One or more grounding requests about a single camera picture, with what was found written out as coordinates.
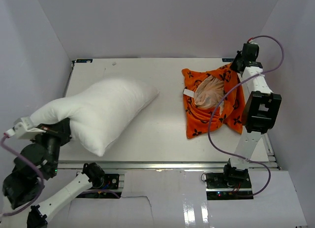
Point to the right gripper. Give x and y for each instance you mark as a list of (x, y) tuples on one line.
[(233, 67)]

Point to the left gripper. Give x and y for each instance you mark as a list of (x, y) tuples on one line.
[(61, 128)]

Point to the white pillow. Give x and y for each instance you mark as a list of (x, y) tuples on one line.
[(98, 115)]

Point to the orange patterned pillowcase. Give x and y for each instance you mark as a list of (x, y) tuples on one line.
[(201, 98)]

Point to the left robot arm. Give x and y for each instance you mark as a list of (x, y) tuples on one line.
[(33, 192)]

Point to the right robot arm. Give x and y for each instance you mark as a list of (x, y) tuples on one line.
[(259, 114)]

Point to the right blue label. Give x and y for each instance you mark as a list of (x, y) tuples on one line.
[(227, 60)]

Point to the blue label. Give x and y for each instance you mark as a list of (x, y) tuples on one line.
[(84, 61), (227, 60)]

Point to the left blue label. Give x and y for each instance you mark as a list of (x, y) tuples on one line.
[(84, 61)]

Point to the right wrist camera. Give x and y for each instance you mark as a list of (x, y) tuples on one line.
[(252, 42)]

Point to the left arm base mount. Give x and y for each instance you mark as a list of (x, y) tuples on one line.
[(101, 181)]

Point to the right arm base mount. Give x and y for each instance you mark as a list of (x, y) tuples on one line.
[(219, 188)]

